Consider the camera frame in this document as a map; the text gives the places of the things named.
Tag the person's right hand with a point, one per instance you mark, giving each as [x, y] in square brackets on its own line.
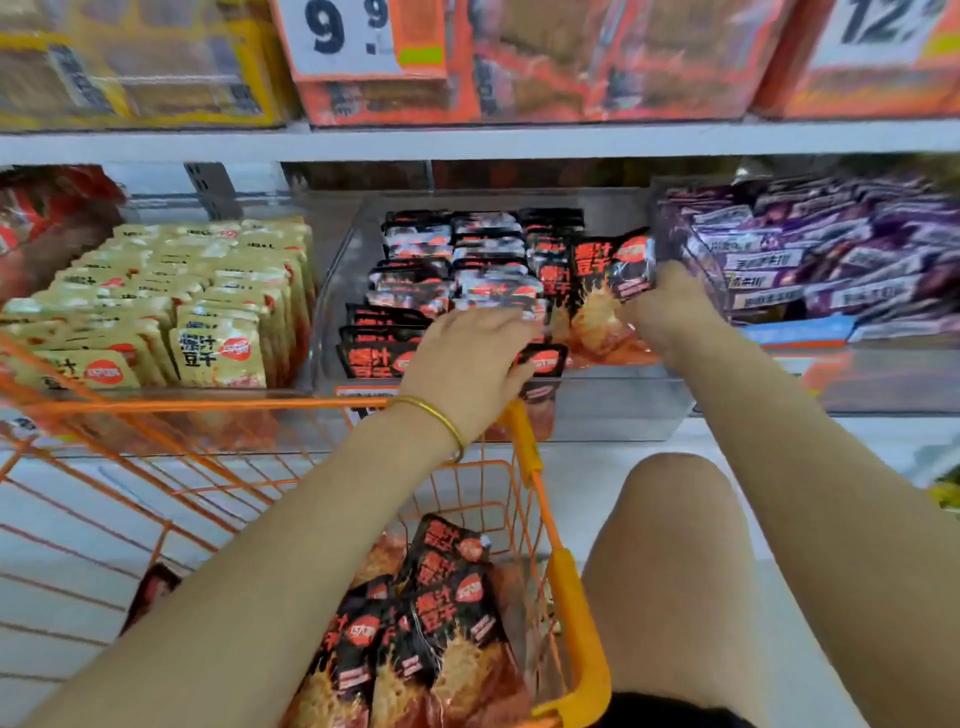
[671, 308]

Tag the person's left hand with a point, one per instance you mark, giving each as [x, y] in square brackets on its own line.
[468, 368]

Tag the black flame print snack packet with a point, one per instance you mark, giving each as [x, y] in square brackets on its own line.
[608, 308]

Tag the row of black orange snacks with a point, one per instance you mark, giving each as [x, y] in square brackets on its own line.
[488, 248]
[552, 248]
[375, 357]

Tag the row of yellow orange snacks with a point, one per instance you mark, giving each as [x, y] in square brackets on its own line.
[90, 368]
[143, 300]
[218, 353]

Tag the pile of black orange snacks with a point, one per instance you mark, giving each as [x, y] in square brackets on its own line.
[435, 630]

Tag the orange shopping cart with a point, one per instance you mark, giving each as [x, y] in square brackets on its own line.
[578, 630]

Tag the person's right forearm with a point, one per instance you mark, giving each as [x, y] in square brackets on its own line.
[840, 510]

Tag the person's left forearm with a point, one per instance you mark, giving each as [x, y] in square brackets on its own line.
[210, 600]

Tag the orange blue shelf price tag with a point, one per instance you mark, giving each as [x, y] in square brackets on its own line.
[803, 333]

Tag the person's right leg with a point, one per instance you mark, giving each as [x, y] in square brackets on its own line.
[675, 585]

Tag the pile of purple packets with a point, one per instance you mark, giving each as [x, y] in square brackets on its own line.
[840, 255]

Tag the stack of orange trimmed packets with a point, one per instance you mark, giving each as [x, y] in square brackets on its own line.
[855, 90]
[630, 60]

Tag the pile of green yellow packages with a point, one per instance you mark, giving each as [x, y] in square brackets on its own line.
[945, 488]

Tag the white orange price tag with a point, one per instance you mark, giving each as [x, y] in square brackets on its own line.
[338, 30]
[893, 27]

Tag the black shorts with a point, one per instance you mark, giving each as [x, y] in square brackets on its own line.
[675, 713]

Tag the pile of red tan packets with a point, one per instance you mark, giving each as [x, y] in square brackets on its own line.
[53, 210]

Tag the stack of yellow trimmed packets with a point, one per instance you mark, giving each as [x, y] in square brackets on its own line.
[135, 68]

